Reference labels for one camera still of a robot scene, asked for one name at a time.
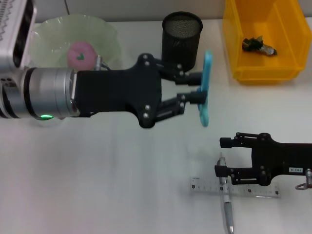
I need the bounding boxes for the blue capped scissors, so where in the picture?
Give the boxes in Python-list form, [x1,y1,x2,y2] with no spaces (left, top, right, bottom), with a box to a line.
[195,50,213,127]

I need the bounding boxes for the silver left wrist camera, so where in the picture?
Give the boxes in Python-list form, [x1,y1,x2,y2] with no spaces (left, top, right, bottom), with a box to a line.
[0,0,38,70]

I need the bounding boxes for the green plastic wrapper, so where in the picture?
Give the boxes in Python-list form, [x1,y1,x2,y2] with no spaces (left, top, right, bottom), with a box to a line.
[242,35,278,57]

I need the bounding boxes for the silver white pen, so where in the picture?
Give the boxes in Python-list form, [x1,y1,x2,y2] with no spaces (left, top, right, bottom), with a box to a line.
[216,152,236,234]

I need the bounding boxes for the pink toy peach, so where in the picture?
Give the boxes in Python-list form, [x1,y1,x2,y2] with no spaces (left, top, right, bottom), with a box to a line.
[67,40,98,71]

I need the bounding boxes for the green wavy glass fruit plate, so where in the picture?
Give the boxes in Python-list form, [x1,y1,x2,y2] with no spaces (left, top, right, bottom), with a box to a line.
[29,16,122,72]

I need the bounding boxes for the transparent plastic ruler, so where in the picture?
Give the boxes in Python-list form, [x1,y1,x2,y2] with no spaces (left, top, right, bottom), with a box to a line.
[189,176,281,198]

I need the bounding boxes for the yellow plastic bin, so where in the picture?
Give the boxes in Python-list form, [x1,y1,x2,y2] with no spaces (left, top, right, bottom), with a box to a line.
[222,0,312,85]

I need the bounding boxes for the black mesh pen holder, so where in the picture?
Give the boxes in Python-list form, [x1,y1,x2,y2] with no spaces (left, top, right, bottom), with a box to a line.
[161,11,203,73]

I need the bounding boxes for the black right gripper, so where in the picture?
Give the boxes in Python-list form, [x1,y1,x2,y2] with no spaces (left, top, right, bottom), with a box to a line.
[214,132,312,187]

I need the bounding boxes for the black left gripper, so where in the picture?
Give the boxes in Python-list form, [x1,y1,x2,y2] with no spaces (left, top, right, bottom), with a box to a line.
[74,53,203,129]

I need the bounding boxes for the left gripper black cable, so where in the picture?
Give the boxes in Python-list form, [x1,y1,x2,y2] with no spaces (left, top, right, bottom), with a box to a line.
[73,111,98,119]

